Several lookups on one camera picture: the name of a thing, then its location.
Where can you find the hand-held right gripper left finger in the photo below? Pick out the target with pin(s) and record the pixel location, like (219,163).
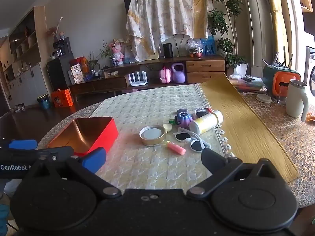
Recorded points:
(94,161)

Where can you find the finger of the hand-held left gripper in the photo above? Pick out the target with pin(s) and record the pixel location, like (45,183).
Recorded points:
(24,156)
(22,144)

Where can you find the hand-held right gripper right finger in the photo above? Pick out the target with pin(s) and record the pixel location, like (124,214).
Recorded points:
(211,159)

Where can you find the red tin box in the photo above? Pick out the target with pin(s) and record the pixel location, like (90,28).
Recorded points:
(103,135)

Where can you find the pink highlighter pen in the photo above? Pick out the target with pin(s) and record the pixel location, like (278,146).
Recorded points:
(176,148)

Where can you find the white sunglasses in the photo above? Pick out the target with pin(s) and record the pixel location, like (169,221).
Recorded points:
(183,136)

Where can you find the white yellow bottle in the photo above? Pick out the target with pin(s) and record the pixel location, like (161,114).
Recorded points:
(205,123)

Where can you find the purple squishy toy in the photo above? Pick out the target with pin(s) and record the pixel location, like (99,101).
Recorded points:
(184,120)

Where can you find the small black red gadget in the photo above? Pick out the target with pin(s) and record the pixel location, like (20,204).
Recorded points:
(203,112)

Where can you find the small cream round object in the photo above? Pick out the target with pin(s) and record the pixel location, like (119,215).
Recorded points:
(167,127)

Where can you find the small green plastic piece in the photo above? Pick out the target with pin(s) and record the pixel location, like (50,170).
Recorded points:
(172,122)

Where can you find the round gold tin lid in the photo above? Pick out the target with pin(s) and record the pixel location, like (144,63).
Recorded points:
(152,135)

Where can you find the person's left hand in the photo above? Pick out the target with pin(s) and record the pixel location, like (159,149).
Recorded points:
(3,215)

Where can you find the loose photo prints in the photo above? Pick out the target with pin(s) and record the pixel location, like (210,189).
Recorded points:
(20,107)

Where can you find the yellow table runner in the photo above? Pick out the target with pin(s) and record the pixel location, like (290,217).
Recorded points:
(243,127)

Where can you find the teal waste bin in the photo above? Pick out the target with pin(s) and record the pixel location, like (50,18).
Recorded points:
(44,102)

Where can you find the orange gift box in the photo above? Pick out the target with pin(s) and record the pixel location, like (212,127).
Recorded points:
(62,98)

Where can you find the quilted cream table mat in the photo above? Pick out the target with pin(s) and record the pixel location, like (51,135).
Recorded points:
(147,103)

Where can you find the black mini fridge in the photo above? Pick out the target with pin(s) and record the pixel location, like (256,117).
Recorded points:
(57,73)

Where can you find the white round coaster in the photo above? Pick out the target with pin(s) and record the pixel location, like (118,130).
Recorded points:
(263,98)

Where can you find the lace circle-pattern tablecloth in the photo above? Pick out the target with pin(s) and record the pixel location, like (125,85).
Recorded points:
(290,137)

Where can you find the small blue toy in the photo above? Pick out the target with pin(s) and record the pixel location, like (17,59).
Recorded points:
(88,78)

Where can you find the stack of coloured mats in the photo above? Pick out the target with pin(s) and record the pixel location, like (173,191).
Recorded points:
(248,83)

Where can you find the small beige box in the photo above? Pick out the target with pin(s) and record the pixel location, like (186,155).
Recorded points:
(110,74)

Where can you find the white snack bag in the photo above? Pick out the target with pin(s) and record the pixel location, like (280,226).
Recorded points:
(76,74)

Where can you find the purple kettlebell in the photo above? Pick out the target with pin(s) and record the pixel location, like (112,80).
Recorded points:
(178,75)

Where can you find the wooden TV cabinet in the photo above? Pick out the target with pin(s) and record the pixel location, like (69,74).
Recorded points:
(204,68)

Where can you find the white router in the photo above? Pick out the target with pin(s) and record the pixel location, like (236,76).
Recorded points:
(138,80)

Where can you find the clear drinking glass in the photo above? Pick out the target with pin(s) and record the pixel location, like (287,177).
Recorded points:
(282,98)

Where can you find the pink toy suitcase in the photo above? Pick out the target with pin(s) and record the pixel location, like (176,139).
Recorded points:
(165,75)

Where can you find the small green potted plant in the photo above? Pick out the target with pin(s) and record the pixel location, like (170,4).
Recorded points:
(92,62)

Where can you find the red gift box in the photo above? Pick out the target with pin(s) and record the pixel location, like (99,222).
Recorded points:
(80,62)

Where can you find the white mug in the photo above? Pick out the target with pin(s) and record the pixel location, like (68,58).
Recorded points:
(295,100)

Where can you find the black coffee machine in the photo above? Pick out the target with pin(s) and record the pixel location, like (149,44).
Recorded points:
(61,48)

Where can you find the orange green utensil holder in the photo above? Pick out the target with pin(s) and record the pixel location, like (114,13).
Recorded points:
(283,78)

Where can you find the potted orchid plant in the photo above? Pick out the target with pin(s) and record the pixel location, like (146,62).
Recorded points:
(108,51)

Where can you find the pink doll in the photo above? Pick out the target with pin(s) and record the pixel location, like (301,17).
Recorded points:
(118,51)

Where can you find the plastic bag of fruit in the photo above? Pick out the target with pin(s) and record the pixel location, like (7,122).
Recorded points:
(194,48)

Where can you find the black speaker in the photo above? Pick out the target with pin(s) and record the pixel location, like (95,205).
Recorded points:
(168,51)

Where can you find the dried flower vase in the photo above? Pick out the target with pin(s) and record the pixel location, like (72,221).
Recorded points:
(56,32)

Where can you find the tall potted tree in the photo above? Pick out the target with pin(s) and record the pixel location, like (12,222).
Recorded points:
(222,22)

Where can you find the floral bed sheet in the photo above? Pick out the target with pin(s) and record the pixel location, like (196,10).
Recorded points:
(167,12)

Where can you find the beige curtain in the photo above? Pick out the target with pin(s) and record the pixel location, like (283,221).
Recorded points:
(278,17)

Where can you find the black television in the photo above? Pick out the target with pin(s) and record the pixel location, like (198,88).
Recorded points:
(128,6)

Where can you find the wall cabinet with shelves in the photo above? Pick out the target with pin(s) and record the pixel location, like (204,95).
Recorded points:
(24,54)

